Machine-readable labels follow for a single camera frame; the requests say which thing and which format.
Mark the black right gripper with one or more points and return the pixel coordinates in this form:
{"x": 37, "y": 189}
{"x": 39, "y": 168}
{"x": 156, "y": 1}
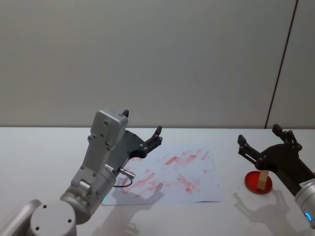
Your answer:
{"x": 285, "y": 159}

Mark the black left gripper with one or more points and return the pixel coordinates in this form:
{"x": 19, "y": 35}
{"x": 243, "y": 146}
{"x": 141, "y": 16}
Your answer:
{"x": 131, "y": 145}

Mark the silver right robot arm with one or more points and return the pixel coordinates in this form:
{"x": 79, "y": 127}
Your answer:
{"x": 306, "y": 199}

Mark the small wooden stamp block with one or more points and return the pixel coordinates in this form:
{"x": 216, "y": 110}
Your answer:
{"x": 262, "y": 180}

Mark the round red ink dish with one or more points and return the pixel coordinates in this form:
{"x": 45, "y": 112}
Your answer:
{"x": 251, "y": 182}

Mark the white paper with red marks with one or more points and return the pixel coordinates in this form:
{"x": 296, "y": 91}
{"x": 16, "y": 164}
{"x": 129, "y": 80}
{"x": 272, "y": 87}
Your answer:
{"x": 192, "y": 177}

